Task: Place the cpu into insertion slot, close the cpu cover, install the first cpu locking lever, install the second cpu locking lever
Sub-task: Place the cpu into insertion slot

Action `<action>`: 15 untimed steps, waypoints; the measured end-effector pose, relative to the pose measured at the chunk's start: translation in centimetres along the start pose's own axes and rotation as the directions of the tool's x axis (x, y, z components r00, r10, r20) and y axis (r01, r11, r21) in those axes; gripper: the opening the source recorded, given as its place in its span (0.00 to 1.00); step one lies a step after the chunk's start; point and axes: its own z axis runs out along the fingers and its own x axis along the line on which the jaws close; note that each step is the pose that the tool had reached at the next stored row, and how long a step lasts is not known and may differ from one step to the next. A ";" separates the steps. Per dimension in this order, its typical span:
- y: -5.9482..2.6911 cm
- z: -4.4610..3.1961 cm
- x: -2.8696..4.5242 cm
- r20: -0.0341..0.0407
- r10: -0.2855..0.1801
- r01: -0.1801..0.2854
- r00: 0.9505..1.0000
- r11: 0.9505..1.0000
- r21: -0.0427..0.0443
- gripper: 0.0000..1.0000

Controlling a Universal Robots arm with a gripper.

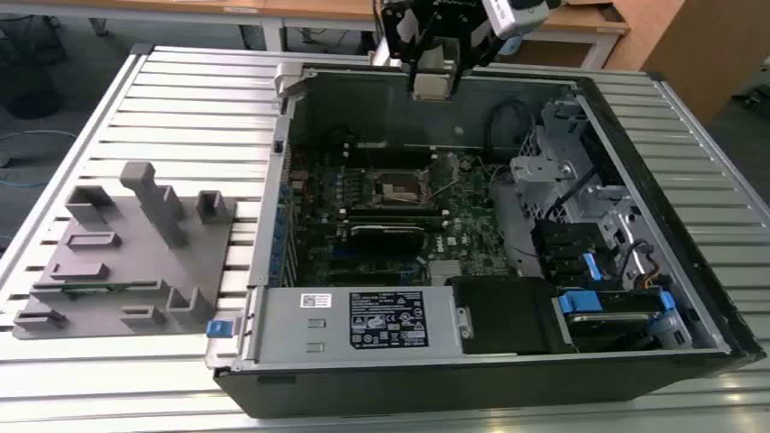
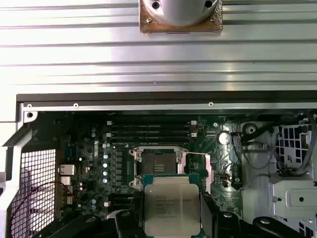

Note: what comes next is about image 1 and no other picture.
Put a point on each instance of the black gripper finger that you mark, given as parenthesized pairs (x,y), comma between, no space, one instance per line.
(462,58)
(416,67)

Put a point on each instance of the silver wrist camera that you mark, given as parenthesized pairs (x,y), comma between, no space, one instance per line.
(517,22)

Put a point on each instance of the silver metal bracket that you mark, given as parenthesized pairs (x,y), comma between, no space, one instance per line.
(535,169)

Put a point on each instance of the black plastic duct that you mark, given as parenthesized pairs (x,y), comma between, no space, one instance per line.
(511,315)

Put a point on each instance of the grey parts rack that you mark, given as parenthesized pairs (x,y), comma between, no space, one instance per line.
(132,270)

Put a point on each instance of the grey plastic case latch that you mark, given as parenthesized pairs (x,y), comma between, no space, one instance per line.
(287,79)

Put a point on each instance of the silver finned heatsink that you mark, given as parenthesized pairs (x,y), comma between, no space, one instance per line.
(444,268)

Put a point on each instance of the green motherboard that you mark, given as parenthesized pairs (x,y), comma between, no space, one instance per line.
(475,225)

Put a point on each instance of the black round bin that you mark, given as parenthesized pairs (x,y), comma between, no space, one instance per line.
(32,104)

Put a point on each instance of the blue case latch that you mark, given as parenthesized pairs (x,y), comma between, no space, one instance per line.
(218,329)

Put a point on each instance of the green RAM stick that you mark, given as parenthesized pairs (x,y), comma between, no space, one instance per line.
(96,288)

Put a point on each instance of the perforated metal drive cage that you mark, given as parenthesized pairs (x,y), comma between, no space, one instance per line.
(535,198)

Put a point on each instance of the black PC case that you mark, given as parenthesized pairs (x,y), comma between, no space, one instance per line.
(420,392)

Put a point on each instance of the blue plastic tab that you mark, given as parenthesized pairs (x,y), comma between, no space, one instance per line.
(593,267)

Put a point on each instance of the wooden desk white frame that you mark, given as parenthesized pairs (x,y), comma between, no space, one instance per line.
(586,27)
(180,5)

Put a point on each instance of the hard disk in blue carrier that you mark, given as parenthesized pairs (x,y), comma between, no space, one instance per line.
(581,301)

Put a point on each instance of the CPU socket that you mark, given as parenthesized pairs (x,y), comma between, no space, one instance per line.
(399,189)

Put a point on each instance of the black chair base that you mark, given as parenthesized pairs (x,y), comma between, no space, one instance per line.
(759,98)

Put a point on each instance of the silver power supply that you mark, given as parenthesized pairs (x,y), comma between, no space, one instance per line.
(283,336)

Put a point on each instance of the black fan shroud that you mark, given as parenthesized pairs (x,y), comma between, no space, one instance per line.
(566,243)

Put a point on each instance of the wooden cabinet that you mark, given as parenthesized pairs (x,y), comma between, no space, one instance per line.
(698,49)

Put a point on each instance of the black graphics card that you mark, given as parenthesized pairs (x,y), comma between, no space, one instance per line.
(387,243)

